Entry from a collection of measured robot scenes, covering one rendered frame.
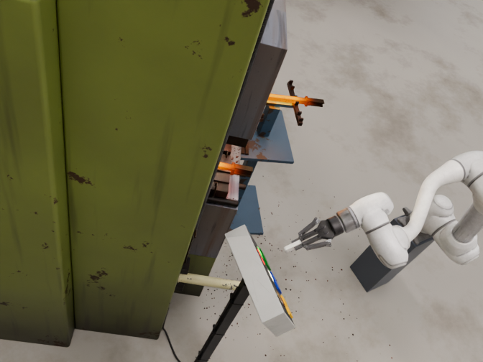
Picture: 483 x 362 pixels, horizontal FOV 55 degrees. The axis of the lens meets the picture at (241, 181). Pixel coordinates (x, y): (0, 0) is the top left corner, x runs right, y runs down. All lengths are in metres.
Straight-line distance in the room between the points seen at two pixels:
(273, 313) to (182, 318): 1.27
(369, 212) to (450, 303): 1.84
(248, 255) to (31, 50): 0.93
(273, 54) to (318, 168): 2.32
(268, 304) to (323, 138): 2.55
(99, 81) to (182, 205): 0.53
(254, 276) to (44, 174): 0.73
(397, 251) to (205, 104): 0.95
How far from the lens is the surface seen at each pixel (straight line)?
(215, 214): 2.07
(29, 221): 1.62
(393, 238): 1.82
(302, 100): 2.47
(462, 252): 2.64
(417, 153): 4.35
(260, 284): 1.57
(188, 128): 1.28
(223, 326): 2.01
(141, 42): 1.12
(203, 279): 2.14
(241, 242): 1.63
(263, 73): 1.48
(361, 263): 3.15
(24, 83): 1.16
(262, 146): 2.54
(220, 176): 2.03
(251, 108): 1.57
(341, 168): 3.78
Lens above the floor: 2.53
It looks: 49 degrees down
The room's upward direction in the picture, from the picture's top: 22 degrees clockwise
